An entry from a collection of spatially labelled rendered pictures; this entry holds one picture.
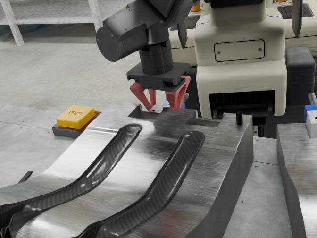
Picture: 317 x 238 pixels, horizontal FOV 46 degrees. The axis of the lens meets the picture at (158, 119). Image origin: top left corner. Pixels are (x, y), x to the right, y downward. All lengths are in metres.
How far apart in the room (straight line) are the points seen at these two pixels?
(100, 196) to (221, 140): 0.19
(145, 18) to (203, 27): 0.41
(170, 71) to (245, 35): 0.33
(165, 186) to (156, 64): 0.24
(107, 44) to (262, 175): 0.32
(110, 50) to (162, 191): 0.24
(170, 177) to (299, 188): 0.16
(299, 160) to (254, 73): 0.42
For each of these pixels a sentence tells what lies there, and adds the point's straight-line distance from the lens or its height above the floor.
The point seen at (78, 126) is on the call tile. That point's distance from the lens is 0.79.
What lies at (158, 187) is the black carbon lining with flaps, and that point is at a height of 0.88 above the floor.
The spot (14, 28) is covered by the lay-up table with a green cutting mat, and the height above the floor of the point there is 0.20.
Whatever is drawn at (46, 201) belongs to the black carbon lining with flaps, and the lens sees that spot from 0.49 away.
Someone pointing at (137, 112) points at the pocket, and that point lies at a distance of 0.67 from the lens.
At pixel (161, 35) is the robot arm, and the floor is 1.00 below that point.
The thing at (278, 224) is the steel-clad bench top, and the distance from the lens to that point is 0.55.
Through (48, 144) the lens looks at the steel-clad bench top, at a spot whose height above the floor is 0.80.
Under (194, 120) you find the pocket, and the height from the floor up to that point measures 0.87.
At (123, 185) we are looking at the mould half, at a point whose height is 0.88.
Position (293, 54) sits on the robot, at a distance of 1.16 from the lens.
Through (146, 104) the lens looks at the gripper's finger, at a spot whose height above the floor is 0.87.
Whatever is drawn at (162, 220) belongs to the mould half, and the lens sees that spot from 0.42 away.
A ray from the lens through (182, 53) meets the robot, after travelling 1.25.
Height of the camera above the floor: 1.21
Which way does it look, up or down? 31 degrees down
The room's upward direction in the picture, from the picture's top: 11 degrees counter-clockwise
